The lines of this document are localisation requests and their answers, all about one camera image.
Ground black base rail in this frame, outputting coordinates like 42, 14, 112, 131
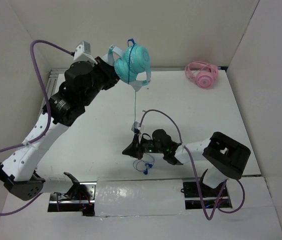
47, 179, 232, 217

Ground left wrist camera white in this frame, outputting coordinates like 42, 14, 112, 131
73, 40, 94, 63

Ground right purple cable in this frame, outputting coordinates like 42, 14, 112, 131
138, 108, 246, 221

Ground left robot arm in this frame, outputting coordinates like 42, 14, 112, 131
0, 57, 119, 201

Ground white foil cover plate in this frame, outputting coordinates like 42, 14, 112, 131
94, 179, 186, 217

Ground blue headphone cord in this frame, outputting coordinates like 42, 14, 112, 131
126, 37, 156, 176

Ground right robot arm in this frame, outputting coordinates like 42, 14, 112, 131
122, 129, 251, 196

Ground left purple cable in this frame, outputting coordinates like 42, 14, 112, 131
0, 39, 76, 216

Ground purple cable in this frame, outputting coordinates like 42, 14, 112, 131
138, 108, 246, 221
0, 39, 76, 216

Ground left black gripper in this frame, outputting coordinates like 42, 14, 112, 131
81, 56, 123, 107

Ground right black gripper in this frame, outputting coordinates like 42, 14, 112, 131
122, 133, 166, 160

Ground pink headphones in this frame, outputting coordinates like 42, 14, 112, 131
184, 61, 219, 89

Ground teal cat-ear headphones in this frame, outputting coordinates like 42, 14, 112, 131
102, 38, 152, 92

